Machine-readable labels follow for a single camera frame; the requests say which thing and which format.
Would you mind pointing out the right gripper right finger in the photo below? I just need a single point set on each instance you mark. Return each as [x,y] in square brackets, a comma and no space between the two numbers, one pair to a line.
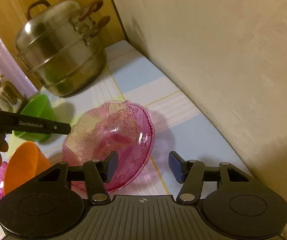
[188,173]

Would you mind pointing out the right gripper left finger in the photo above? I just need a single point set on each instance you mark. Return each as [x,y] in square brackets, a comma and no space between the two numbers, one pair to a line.
[97,173]

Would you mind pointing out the green plastic bowl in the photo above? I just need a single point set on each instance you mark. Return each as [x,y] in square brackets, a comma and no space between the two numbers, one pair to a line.
[40,107]

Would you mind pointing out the orange plastic bowl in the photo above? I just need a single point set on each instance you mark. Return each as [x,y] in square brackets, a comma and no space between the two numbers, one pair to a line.
[26,162]

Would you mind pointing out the pink glass plate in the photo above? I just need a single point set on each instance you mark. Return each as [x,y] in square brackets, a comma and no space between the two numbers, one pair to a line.
[120,126]

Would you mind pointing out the stainless steel kettle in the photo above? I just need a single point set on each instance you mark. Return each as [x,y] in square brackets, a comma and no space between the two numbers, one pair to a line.
[11,99]

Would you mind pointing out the checkered tablecloth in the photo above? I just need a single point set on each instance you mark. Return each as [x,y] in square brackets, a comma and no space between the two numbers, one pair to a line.
[179,126]

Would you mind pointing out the lilac curtain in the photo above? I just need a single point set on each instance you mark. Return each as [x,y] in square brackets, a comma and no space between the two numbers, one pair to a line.
[10,69]

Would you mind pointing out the stainless steel steamer pot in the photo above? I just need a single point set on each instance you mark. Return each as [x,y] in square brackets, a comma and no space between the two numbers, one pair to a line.
[59,44]

